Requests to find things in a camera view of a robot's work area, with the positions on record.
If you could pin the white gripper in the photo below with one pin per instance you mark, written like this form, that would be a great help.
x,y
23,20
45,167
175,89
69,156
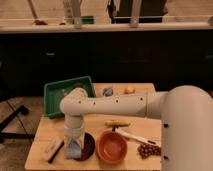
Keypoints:
x,y
74,133

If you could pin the blue sponge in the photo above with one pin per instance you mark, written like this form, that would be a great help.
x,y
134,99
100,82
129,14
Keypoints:
x,y
73,150

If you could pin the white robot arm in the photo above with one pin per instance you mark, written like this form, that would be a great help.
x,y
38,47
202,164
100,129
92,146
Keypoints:
x,y
186,113

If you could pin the dark purple bowl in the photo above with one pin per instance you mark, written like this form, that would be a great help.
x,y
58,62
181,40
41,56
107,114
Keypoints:
x,y
88,150

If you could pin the orange bowl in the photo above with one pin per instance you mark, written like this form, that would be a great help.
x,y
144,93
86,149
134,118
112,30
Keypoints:
x,y
111,147

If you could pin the wooden scrub brush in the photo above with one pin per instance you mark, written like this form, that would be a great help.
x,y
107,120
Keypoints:
x,y
52,149

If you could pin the green plastic tray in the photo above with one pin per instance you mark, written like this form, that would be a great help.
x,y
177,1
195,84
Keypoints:
x,y
54,92

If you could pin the blue grey small object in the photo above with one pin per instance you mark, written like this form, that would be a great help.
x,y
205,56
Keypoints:
x,y
108,91

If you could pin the black chair base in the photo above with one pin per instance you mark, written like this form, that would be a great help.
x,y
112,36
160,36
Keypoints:
x,y
5,135

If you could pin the yellow orange fruit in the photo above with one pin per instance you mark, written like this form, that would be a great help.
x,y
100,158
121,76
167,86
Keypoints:
x,y
129,90

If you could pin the brown grape bunch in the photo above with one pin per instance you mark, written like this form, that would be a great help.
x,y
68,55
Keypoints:
x,y
146,150

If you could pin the green box on counter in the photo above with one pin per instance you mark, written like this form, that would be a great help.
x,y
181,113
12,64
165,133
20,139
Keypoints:
x,y
87,19

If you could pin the white counter ledge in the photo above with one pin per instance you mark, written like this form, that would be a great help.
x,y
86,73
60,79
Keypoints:
x,y
107,28

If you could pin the white handled knife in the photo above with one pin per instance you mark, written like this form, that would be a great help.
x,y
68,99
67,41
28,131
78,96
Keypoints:
x,y
137,138

